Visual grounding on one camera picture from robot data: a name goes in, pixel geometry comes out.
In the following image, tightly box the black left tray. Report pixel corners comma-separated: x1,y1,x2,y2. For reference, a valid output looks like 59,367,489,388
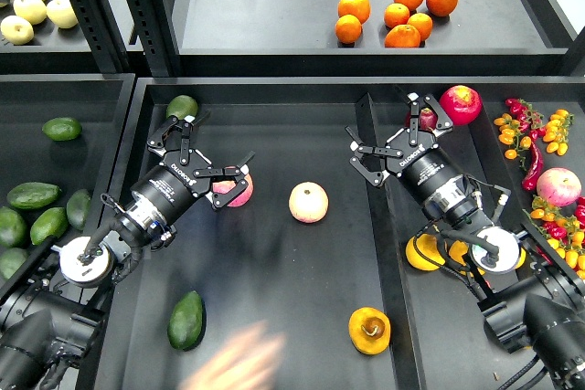
0,73,137,390

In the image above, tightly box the lower cherry tomato bunch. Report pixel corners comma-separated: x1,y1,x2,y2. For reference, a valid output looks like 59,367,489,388
526,195,584,279

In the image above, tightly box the black shelf frame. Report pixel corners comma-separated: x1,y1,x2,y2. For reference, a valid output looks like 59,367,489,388
1,0,584,77

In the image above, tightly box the green avocado left tray top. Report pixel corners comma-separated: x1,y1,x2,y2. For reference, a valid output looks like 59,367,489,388
42,117,82,142

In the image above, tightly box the green avocado left tray middle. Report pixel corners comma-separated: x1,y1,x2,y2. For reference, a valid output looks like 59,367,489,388
29,206,69,246

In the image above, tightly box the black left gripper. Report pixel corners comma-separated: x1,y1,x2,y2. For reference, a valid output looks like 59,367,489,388
131,114,255,225

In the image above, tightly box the green avocado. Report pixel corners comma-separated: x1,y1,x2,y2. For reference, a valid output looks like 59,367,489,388
167,290,205,350

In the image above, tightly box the dark green avocado left tray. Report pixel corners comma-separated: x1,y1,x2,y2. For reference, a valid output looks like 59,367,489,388
6,182,61,210

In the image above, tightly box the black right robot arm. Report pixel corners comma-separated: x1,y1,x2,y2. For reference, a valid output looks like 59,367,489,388
348,94,584,389

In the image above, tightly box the pale yellow pear front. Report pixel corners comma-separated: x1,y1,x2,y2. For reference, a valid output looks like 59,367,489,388
1,16,35,46

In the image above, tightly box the blurred human hand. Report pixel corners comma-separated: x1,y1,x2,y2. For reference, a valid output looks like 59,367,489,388
178,321,286,390

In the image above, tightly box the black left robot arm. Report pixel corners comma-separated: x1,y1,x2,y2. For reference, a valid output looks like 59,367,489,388
1,115,253,389

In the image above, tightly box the pink red apple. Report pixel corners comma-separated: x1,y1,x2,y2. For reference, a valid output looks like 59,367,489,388
211,173,254,208

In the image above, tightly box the orange top left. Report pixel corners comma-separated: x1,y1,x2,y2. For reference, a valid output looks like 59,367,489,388
337,0,371,24

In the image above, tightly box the upper cherry tomato bunch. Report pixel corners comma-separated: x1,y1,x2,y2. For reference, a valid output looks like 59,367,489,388
493,98,574,170

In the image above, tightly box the dark avocado left edge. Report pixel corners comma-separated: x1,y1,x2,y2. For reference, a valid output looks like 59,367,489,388
0,206,27,248

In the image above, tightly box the pale yellow pink apple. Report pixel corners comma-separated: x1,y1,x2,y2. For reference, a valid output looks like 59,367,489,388
289,182,329,224

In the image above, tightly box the red chili pepper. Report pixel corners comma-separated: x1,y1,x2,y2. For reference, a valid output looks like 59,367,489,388
521,143,544,191

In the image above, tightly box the orange front bottom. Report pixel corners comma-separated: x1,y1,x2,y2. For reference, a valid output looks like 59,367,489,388
384,24,421,47

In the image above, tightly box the dark red small apple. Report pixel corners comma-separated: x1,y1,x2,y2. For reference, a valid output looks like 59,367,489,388
418,108,438,132

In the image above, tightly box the green avocado tray corner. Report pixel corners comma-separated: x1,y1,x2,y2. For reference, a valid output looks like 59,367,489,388
165,95,198,120

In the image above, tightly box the green avocado left tray bottom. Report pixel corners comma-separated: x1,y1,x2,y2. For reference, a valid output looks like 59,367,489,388
0,248,28,280

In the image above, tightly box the orange lower left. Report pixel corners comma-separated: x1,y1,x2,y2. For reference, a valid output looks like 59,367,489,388
335,15,362,45

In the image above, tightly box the black centre tray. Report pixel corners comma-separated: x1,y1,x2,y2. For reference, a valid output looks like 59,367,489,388
94,78,530,389

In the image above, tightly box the green avocado left tray right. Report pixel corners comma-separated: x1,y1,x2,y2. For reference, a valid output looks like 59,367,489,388
66,189,91,231

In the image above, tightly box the orange centre small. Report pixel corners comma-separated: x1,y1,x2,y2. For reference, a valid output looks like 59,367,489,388
384,3,410,29

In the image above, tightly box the black tray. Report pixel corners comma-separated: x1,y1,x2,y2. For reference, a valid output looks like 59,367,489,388
0,73,137,390
94,78,530,389

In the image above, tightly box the red apple right tray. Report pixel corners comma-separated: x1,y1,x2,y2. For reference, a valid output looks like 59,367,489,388
439,85,483,126

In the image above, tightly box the pink apple far right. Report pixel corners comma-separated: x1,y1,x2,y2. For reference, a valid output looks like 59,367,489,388
537,167,581,207

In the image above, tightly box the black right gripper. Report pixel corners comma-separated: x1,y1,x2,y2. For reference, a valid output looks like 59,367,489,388
345,92,471,221

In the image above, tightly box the orange middle right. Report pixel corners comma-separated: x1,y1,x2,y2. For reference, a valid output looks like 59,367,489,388
407,13,433,42

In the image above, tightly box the cherry tomato bunch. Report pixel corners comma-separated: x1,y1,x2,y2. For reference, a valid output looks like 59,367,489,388
526,195,584,279
493,98,574,170

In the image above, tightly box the pale yellow pear right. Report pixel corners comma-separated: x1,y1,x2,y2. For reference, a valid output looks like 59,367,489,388
47,0,78,29

